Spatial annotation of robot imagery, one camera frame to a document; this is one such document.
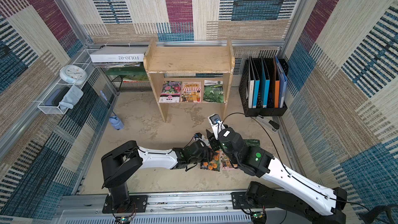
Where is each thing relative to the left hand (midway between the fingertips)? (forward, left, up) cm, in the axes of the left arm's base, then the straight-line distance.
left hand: (212, 153), depth 86 cm
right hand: (+2, +1, +24) cm, 25 cm away
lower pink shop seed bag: (+28, +11, +19) cm, 36 cm away
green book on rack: (+40, +44, +24) cm, 64 cm away
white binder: (+28, -22, +23) cm, 42 cm away
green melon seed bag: (+28, -1, +20) cm, 34 cm away
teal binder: (+28, -24, +23) cm, 44 cm away
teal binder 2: (+28, -29, +26) cm, 48 cm away
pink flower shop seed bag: (-4, -7, -3) cm, 8 cm away
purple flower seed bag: (+29, +23, +19) cm, 41 cm away
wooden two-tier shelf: (+56, +14, +10) cm, 59 cm away
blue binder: (+30, -39, +27) cm, 56 cm away
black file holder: (+41, -23, +9) cm, 48 cm away
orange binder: (+28, -35, +24) cm, 51 cm away
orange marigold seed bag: (-5, 0, -1) cm, 5 cm away
